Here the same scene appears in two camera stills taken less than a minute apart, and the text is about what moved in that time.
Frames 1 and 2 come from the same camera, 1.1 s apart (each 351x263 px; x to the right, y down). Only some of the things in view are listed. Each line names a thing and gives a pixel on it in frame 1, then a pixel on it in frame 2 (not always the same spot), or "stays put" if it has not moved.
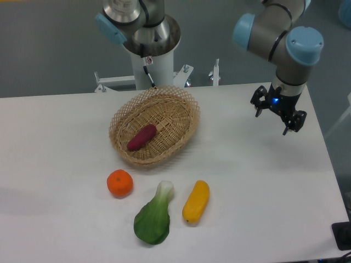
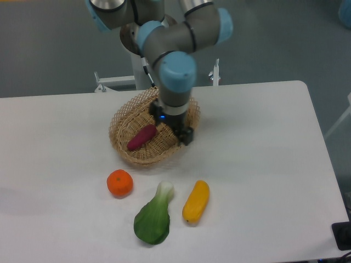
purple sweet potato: (141, 137) stays put
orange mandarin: (119, 183) stays put
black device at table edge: (341, 231) stays put
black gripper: (282, 104) → (175, 123)
